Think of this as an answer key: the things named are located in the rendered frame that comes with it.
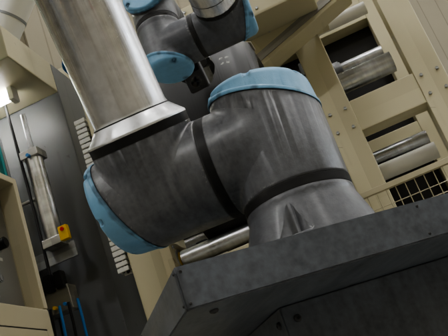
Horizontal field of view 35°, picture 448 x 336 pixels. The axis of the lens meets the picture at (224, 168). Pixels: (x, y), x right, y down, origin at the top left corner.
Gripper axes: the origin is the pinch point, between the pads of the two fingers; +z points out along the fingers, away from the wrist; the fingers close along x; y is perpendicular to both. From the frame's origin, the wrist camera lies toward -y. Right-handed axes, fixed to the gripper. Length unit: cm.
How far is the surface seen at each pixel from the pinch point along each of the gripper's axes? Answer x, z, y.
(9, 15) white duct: 67, 40, 91
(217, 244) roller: 14.0, 18.0, -31.9
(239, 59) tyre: -9.2, 5.0, 6.4
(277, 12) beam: -22, 47, 46
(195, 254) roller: 20.1, 18.0, -32.1
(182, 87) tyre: 6.5, 2.4, 4.3
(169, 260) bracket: 25.9, 14.3, -32.3
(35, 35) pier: 169, 279, 307
